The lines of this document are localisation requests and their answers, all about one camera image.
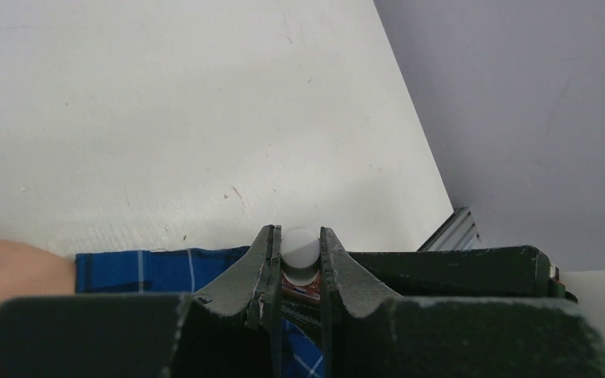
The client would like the red nail polish bottle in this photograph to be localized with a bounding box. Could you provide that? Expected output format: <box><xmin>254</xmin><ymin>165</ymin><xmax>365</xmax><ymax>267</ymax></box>
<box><xmin>282</xmin><ymin>272</ymin><xmax>321</xmax><ymax>305</ymax></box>

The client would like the blue plaid shirt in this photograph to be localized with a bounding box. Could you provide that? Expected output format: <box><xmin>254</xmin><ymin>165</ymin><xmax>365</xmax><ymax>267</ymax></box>
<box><xmin>75</xmin><ymin>246</ymin><xmax>324</xmax><ymax>377</ymax></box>

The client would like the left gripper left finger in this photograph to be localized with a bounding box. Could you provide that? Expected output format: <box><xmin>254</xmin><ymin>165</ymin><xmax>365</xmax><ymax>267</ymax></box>
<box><xmin>0</xmin><ymin>225</ymin><xmax>281</xmax><ymax>377</ymax></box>

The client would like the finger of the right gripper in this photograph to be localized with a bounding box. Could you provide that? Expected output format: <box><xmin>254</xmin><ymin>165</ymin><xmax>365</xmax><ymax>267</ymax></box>
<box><xmin>349</xmin><ymin>246</ymin><xmax>566</xmax><ymax>298</ymax></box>

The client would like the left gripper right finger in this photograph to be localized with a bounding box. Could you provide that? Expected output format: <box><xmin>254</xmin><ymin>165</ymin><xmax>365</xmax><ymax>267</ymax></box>
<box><xmin>319</xmin><ymin>226</ymin><xmax>605</xmax><ymax>378</ymax></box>

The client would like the mannequin hand with painted nails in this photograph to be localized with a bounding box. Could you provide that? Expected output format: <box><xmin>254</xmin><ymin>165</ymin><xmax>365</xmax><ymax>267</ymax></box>
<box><xmin>0</xmin><ymin>239</ymin><xmax>76</xmax><ymax>303</ymax></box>

